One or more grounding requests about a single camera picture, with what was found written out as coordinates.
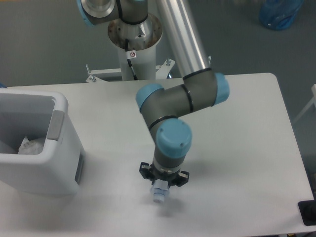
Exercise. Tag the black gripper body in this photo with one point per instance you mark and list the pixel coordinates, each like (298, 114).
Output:
(171, 177)

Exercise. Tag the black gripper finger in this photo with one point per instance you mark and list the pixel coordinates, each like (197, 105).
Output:
(147, 172)
(180, 179)

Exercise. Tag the crushed clear plastic bottle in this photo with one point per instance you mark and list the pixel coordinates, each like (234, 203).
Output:
(160, 191)

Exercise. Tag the white paper wrapper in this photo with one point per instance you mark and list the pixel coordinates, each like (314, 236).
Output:
(31, 147)

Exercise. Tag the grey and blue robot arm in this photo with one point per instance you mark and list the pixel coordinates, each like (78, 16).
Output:
(162, 108)

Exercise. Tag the white trash can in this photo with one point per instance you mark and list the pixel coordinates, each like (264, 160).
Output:
(39, 114)

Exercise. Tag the blue plastic bag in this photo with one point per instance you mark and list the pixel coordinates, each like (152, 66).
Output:
(279, 14)

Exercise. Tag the black clamp mount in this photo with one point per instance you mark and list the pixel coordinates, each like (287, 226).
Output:
(308, 212)

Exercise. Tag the white furniture frame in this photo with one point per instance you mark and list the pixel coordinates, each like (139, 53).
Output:
(311, 103)

